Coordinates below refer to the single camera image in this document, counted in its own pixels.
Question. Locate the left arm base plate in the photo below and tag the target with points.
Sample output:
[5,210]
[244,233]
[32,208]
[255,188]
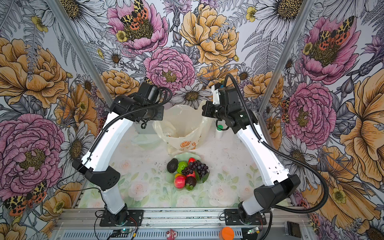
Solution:
[125,218]

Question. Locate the green bumpy fruit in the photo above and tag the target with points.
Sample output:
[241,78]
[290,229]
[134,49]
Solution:
[181,166]

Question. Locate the dark avocado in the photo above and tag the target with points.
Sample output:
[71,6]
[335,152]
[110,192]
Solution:
[172,165]

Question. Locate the green circuit board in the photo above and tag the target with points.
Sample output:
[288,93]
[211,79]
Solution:
[254,230]

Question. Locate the light green plate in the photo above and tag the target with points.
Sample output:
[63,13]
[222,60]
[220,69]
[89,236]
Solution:
[185,157]

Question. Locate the translucent cream plastic bag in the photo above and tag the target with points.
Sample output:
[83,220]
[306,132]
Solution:
[183,128]

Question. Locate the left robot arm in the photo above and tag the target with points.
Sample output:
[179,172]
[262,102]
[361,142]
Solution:
[141,107]

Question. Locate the purple grape bunch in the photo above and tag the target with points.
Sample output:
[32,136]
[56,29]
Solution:
[196,169]

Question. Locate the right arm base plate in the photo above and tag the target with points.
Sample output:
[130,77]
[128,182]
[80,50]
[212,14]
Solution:
[234,217]

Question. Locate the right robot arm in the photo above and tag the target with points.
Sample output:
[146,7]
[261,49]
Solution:
[278,183]

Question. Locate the orange round cap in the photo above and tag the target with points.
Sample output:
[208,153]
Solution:
[226,233]

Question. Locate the silver metal case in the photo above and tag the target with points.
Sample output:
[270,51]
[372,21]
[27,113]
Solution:
[146,128]

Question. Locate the red white small object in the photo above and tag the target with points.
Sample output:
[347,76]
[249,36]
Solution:
[171,234]

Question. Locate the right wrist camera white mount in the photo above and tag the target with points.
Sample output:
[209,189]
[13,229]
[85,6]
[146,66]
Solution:
[215,91]

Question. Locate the red strawberry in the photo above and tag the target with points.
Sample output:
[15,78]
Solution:
[191,160]

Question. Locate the red pink apple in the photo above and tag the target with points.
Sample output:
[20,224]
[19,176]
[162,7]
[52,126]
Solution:
[180,182]

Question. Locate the aluminium front rail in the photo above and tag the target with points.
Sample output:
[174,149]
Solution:
[190,223]

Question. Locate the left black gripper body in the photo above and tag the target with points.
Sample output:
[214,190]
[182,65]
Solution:
[151,113]

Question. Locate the white bottle green cap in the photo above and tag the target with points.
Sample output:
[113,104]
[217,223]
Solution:
[219,131]

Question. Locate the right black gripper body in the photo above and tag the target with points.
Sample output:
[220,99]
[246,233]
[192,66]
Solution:
[220,110]

